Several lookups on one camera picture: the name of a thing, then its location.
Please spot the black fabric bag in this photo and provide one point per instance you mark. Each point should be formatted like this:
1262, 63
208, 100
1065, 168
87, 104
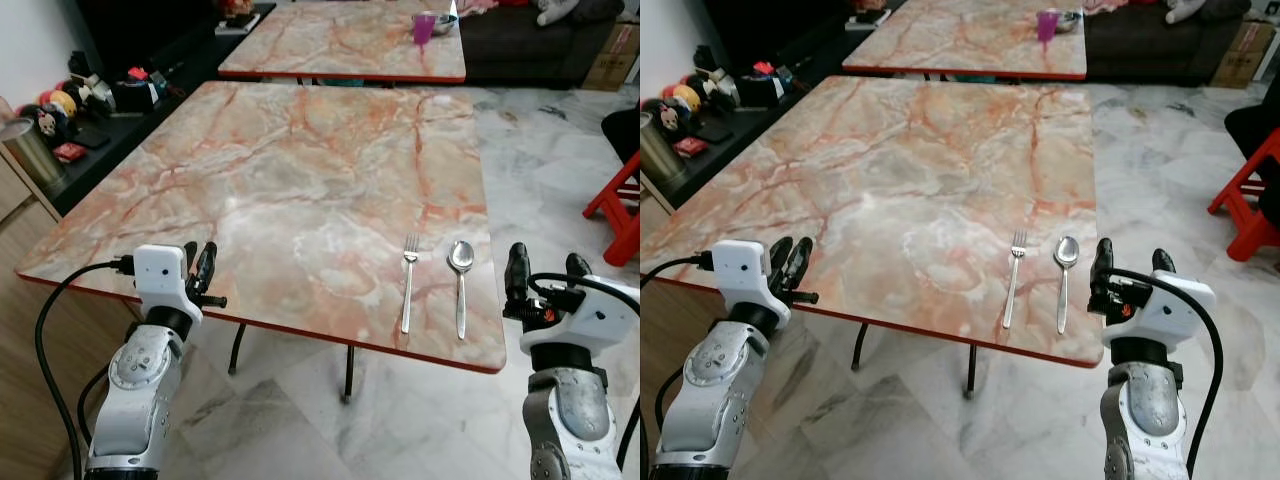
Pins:
625, 135
1255, 125

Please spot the black television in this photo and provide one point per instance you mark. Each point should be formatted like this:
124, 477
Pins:
780, 18
150, 20

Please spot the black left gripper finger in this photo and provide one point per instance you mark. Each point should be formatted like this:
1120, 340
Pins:
191, 258
801, 262
207, 265
780, 255

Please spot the yellow round figurine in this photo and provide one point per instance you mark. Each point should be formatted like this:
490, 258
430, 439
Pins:
686, 97
64, 102

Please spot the black white doll figurine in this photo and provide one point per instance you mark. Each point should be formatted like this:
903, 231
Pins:
52, 126
672, 121

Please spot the grey white plush toy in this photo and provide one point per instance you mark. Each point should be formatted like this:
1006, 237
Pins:
1185, 10
555, 12

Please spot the steel spoon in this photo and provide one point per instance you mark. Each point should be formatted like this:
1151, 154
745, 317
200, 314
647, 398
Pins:
460, 256
1067, 251

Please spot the marble pattern folding table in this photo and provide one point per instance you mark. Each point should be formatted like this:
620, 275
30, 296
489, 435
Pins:
900, 170
330, 40
300, 180
950, 40

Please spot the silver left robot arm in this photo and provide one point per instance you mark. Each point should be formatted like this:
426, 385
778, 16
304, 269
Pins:
715, 400
140, 400

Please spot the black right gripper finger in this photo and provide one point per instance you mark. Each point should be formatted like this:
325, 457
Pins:
578, 267
518, 270
1163, 262
1103, 265

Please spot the steel bowl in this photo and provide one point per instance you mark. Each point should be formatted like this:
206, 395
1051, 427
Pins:
1070, 17
448, 18

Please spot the purple plastic cup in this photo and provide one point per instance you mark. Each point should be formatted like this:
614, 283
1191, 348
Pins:
1047, 26
424, 28

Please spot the metal tin canister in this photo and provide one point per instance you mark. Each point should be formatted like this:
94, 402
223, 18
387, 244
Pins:
660, 150
35, 160

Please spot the red packet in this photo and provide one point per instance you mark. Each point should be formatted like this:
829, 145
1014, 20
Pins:
690, 147
70, 152

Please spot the brown cardboard box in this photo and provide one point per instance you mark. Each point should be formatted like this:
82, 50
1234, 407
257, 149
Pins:
1245, 55
612, 55

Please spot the red buddha statue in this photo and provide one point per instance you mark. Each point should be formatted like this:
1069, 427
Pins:
868, 6
238, 8

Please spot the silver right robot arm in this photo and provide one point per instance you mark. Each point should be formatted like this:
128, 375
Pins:
1150, 405
575, 410

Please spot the red plastic stool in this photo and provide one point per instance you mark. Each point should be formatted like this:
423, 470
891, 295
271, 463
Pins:
628, 245
1260, 240

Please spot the black sofa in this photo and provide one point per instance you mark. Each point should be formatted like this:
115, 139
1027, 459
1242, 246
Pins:
1150, 50
530, 55

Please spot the white desk organiser box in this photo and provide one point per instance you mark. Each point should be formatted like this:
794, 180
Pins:
100, 93
722, 88

